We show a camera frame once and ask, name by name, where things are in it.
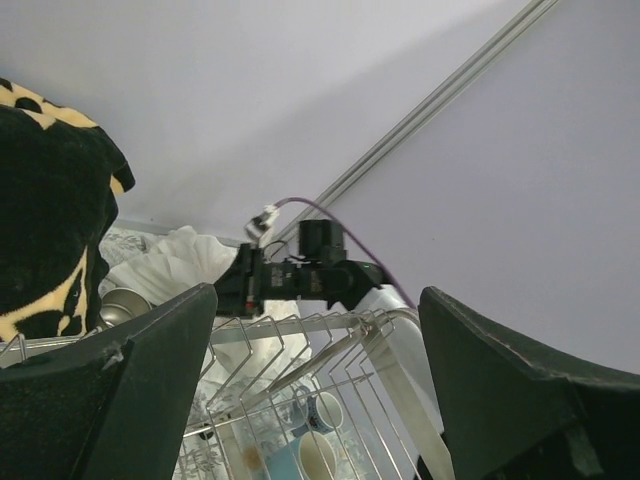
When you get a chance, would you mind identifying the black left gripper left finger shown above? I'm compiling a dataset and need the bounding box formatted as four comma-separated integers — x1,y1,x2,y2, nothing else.
1,284,218,479

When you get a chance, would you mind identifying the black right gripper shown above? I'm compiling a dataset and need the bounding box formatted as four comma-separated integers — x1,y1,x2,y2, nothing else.
215,243,320,316

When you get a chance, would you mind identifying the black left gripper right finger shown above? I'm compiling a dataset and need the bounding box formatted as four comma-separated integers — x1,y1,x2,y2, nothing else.
418,287,639,479

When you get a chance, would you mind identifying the grey textured coffee mug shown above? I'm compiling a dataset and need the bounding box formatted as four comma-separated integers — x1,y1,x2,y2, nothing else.
290,385,344,438

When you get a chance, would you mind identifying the light blue mug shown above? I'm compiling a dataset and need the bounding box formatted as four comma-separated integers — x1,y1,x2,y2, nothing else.
265,432,337,480

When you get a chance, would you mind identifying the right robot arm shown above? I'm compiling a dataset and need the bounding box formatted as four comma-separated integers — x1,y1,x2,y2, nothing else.
214,219,444,434

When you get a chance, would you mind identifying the stainless steel dish rack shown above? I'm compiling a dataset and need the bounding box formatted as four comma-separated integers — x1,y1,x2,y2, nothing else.
1,312,454,479

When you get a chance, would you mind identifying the white crumpled cloth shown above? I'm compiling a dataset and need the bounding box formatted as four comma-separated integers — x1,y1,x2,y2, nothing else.
99,226,311,383

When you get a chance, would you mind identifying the floral patterned table mat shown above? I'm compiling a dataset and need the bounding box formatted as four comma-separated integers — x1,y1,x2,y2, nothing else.
97,224,421,480

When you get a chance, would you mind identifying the black floral plush blanket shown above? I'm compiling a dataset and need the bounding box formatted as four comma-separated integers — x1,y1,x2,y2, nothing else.
1,79,135,342

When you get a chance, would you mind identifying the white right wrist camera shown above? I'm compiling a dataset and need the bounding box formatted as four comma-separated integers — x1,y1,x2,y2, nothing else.
244,204,279,248

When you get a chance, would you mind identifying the right aluminium frame post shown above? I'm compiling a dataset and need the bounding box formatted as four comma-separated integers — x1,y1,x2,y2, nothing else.
274,0,561,241

